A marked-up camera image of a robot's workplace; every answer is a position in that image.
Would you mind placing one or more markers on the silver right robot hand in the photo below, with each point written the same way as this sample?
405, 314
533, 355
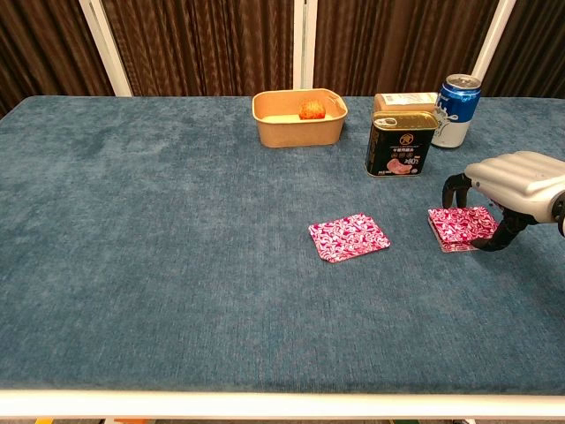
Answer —
521, 181

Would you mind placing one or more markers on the pink patterned card deck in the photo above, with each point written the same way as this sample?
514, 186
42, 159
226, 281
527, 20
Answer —
459, 225

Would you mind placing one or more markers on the blue white soda can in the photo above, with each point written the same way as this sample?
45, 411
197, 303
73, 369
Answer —
457, 115

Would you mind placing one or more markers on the black luncheon meat can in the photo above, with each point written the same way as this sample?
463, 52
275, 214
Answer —
399, 148

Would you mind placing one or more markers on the brown curtain panel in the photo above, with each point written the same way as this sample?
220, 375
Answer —
203, 44
44, 48
397, 40
534, 44

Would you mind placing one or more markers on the brown cardboard box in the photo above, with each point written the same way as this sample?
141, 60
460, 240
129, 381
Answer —
404, 100

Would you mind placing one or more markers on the orange round fruit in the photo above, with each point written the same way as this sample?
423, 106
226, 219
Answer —
312, 110

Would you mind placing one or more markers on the kraft paper bowl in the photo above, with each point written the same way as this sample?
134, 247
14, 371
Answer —
300, 130

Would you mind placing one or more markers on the white table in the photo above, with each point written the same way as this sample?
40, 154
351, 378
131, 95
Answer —
282, 404

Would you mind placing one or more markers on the blue table cloth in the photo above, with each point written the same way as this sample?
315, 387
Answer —
176, 265

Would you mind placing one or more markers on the white screen frame post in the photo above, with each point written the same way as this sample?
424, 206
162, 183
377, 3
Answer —
106, 53
304, 44
492, 40

